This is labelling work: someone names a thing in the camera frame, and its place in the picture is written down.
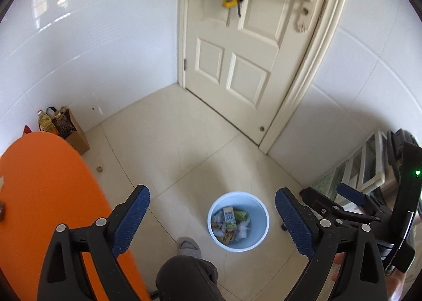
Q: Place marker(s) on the person's right forearm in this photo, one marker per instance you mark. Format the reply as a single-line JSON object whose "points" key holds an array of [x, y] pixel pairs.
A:
{"points": [[397, 287]]}

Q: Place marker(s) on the cardboard box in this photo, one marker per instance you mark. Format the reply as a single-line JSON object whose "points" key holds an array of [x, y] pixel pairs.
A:
{"points": [[79, 139]]}

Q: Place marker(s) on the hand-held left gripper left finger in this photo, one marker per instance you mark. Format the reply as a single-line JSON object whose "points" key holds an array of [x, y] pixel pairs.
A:
{"points": [[132, 218]]}

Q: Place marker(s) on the green sachet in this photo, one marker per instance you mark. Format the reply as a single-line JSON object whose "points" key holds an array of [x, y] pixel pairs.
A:
{"points": [[241, 215]]}

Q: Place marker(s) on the person's right hand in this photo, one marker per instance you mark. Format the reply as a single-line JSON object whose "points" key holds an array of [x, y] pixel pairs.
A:
{"points": [[338, 266]]}

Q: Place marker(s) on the crumpled white wrapper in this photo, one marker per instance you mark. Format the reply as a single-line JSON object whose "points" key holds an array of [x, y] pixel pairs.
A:
{"points": [[244, 230]]}

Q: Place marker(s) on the person's leg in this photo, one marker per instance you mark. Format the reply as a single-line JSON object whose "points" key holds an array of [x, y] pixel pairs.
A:
{"points": [[188, 281]]}

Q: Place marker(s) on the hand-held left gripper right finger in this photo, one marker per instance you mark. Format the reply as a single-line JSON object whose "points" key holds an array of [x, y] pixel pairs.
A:
{"points": [[293, 222]]}

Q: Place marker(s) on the light blue bin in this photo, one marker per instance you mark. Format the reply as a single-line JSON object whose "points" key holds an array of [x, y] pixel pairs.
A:
{"points": [[260, 222]]}

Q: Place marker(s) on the grey slipper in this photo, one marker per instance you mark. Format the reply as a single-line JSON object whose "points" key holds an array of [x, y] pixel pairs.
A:
{"points": [[190, 246]]}

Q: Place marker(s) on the white rack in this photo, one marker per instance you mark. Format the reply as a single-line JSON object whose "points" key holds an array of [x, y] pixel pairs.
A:
{"points": [[356, 169]]}

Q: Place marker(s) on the white door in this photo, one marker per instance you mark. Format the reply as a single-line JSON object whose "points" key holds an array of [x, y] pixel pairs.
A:
{"points": [[250, 40]]}

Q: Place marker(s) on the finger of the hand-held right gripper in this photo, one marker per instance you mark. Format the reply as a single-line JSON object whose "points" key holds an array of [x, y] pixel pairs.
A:
{"points": [[351, 194], [326, 207]]}

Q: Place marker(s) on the dark bottle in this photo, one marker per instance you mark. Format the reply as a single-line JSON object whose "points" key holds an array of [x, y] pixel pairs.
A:
{"points": [[64, 124]]}

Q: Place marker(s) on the red snack bag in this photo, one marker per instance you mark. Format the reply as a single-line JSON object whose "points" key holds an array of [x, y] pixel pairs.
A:
{"points": [[26, 131]]}

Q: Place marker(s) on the tan soup packet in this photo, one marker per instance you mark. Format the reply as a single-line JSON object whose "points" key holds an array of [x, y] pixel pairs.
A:
{"points": [[226, 239]]}

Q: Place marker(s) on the cooking oil bottle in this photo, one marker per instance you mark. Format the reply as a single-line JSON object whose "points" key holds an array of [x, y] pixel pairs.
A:
{"points": [[46, 123]]}

